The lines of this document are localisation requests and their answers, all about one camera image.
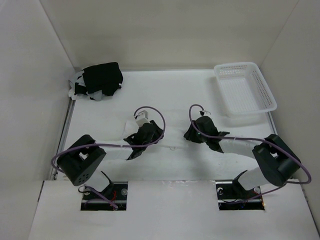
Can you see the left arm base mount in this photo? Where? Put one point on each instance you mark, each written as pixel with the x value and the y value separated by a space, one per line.
pixel 112 198

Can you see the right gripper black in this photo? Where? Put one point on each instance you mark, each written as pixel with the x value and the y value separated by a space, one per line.
pixel 190 135

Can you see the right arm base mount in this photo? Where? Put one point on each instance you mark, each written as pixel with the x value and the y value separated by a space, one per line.
pixel 231 196

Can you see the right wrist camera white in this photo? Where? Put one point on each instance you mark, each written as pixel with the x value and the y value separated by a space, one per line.
pixel 204 113

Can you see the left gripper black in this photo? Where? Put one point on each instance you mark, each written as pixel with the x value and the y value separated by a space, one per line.
pixel 158 133

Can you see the white plastic basket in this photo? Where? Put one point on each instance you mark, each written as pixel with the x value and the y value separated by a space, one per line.
pixel 243 89

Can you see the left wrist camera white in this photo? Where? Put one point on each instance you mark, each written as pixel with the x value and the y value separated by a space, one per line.
pixel 142 118

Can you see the white tank top in pile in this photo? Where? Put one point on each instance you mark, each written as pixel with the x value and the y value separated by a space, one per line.
pixel 78 88

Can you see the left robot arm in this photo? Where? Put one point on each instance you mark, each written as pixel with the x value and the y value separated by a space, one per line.
pixel 80 161

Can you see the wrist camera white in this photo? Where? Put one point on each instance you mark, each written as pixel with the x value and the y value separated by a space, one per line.
pixel 142 118
pixel 204 113

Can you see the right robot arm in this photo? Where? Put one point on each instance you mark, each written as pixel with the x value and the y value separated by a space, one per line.
pixel 274 167

